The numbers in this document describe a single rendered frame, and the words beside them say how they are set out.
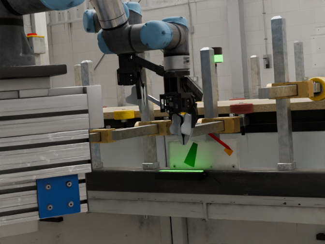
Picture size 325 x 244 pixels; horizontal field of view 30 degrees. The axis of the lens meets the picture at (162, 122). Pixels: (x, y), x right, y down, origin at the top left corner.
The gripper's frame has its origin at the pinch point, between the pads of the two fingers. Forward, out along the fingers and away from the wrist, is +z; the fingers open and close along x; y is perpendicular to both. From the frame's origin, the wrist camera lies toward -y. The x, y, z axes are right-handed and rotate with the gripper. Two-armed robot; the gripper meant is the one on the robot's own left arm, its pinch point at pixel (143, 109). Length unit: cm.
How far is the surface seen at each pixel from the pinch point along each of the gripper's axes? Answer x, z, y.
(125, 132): 11.2, 6.5, 3.7
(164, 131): -6.5, 8.2, -5.3
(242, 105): -12.5, 1.3, -31.9
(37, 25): -146, -49, 94
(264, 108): -17.9, 3.1, -39.2
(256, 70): -113, -12, -34
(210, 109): -1.1, 1.5, -22.3
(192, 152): -2.9, 15.4, -15.0
